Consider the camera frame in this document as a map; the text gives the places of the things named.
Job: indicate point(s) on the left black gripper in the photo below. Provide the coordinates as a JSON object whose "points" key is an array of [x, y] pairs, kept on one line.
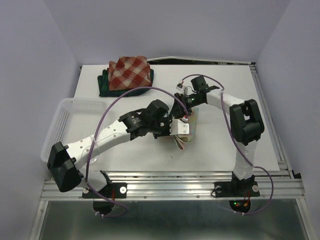
{"points": [[167, 119]]}

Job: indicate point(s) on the green plaid skirt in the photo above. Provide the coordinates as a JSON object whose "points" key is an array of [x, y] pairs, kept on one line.
{"points": [[103, 85]]}

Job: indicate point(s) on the pastel floral skirt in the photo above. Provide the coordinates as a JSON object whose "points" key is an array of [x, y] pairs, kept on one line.
{"points": [[182, 140]]}

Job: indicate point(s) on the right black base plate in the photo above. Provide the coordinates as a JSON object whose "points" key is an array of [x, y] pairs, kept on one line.
{"points": [[229, 189]]}

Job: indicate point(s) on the white plastic basket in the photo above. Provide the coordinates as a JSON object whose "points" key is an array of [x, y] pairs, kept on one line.
{"points": [[74, 119]]}

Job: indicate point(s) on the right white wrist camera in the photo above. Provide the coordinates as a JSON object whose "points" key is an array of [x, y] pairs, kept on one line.
{"points": [[185, 90]]}

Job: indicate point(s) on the aluminium frame rail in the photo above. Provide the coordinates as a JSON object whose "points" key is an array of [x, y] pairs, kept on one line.
{"points": [[157, 186]]}

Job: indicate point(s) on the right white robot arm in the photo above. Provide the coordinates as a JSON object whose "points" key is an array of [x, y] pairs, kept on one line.
{"points": [[243, 121]]}

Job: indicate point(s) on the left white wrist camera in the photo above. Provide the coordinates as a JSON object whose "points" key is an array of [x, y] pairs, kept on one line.
{"points": [[179, 127]]}

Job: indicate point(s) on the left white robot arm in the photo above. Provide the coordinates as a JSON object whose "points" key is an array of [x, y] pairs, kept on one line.
{"points": [[68, 163]]}

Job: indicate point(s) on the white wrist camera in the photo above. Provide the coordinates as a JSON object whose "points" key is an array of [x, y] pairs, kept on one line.
{"points": [[179, 127], [185, 90]]}

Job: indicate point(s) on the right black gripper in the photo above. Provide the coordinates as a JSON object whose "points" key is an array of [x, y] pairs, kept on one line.
{"points": [[178, 110]]}

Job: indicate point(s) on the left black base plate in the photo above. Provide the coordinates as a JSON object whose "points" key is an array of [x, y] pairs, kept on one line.
{"points": [[115, 190]]}

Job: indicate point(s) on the red plaid skirt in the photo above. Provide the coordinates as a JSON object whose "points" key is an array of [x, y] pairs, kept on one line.
{"points": [[129, 72]]}

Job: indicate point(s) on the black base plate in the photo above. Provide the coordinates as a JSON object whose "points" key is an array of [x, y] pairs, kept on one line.
{"points": [[115, 190], [229, 189]]}

